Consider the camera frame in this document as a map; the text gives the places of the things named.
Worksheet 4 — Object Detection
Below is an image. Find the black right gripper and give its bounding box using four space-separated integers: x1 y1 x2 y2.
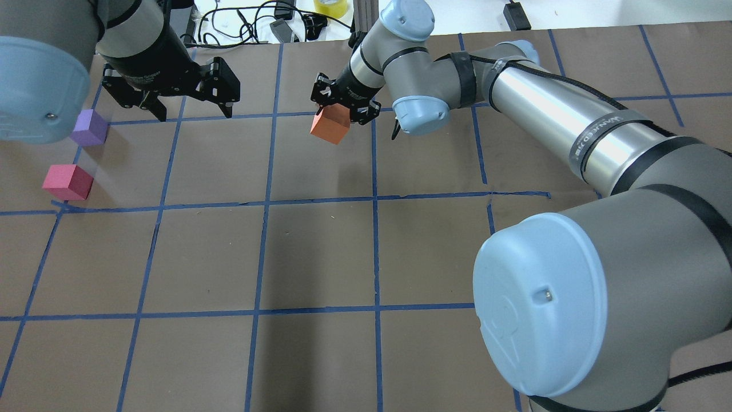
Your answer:
311 69 381 125

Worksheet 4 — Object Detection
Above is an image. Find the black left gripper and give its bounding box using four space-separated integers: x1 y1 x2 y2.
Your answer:
102 54 241 121

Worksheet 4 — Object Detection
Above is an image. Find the orange foam cube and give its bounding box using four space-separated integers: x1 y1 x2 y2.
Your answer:
309 104 351 144

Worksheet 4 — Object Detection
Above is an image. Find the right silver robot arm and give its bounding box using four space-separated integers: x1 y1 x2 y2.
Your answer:
247 106 597 411

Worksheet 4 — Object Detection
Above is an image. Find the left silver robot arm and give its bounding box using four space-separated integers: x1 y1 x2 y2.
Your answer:
1 1 241 144

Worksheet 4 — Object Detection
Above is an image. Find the purple foam cube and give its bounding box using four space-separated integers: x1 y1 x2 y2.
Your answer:
70 109 109 148

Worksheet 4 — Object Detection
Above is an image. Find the yellow tape roll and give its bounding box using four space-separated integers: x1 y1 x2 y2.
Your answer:
313 0 348 19

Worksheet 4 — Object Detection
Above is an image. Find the black power adapter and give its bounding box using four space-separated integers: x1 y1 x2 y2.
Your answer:
269 19 301 43

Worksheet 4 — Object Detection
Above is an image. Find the pink foam cube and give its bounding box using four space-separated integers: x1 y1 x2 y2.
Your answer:
42 164 94 201

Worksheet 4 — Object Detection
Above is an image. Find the black power brick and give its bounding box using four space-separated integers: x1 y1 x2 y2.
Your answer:
503 1 532 31

